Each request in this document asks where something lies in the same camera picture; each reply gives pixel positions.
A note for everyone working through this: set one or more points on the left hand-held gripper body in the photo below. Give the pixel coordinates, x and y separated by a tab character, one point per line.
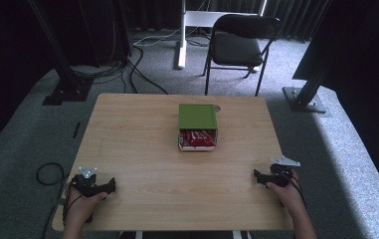
86	186

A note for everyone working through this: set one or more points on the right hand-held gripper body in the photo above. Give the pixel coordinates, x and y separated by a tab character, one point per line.
281	174

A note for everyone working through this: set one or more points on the pile of red sachets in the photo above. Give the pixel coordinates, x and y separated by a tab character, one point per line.
197	138

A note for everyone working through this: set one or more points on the green box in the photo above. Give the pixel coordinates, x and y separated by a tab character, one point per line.
197	117

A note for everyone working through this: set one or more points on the person's left hand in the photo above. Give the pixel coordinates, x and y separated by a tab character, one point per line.
79	207

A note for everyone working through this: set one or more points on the person's right hand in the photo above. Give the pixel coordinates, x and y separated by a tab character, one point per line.
288	195

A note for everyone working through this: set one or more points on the small black floor strip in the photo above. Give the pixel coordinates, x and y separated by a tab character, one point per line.
76	130

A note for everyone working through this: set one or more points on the black metal stand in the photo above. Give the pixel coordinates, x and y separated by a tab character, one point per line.
304	99
65	79

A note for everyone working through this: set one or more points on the black folding chair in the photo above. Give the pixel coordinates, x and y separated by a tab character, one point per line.
235	48

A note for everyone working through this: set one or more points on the dark pleated curtain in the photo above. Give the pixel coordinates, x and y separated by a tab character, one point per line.
293	16

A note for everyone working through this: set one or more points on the white desk frame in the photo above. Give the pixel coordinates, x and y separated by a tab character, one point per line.
183	40

